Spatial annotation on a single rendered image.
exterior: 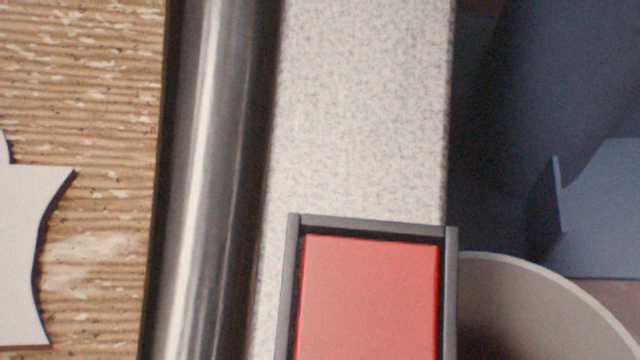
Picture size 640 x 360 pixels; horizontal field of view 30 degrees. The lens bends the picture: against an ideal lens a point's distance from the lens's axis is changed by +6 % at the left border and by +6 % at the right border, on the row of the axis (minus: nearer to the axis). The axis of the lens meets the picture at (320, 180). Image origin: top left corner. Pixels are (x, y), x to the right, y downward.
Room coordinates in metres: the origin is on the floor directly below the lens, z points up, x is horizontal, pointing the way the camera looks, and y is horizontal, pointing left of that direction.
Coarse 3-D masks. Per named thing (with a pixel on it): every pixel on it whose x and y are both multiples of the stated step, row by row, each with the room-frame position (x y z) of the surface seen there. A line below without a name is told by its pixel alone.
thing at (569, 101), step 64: (512, 0) 0.65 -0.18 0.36; (576, 0) 0.59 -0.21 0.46; (512, 64) 0.61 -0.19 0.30; (576, 64) 0.58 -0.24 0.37; (512, 128) 0.59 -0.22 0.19; (576, 128) 0.58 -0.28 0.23; (448, 192) 0.57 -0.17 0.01; (512, 192) 0.58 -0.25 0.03; (576, 192) 0.59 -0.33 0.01; (512, 256) 0.49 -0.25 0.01; (576, 256) 0.50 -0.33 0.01
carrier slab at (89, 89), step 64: (0, 0) 0.26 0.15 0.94; (64, 0) 0.26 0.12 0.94; (128, 0) 0.27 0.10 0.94; (0, 64) 0.23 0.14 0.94; (64, 64) 0.23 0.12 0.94; (128, 64) 0.24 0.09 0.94; (0, 128) 0.20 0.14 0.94; (64, 128) 0.20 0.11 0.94; (128, 128) 0.21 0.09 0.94; (128, 192) 0.18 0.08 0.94; (64, 256) 0.14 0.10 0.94; (128, 256) 0.15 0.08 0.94; (64, 320) 0.12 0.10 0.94; (128, 320) 0.12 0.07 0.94
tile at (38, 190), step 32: (0, 160) 0.18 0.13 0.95; (0, 192) 0.17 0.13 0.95; (32, 192) 0.17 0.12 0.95; (64, 192) 0.17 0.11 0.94; (0, 224) 0.15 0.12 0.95; (32, 224) 0.15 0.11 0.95; (0, 256) 0.14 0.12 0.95; (32, 256) 0.14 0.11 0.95; (0, 288) 0.13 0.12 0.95; (32, 288) 0.13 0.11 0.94; (0, 320) 0.11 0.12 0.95; (32, 320) 0.12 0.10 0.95
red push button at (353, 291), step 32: (320, 256) 0.16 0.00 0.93; (352, 256) 0.16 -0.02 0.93; (384, 256) 0.16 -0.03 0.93; (416, 256) 0.16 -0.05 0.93; (320, 288) 0.14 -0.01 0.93; (352, 288) 0.15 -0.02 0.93; (384, 288) 0.15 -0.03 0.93; (416, 288) 0.15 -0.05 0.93; (320, 320) 0.13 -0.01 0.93; (352, 320) 0.13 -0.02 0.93; (384, 320) 0.13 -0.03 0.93; (416, 320) 0.13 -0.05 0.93; (320, 352) 0.12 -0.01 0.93; (352, 352) 0.12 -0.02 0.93; (384, 352) 0.12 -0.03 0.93; (416, 352) 0.12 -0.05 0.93
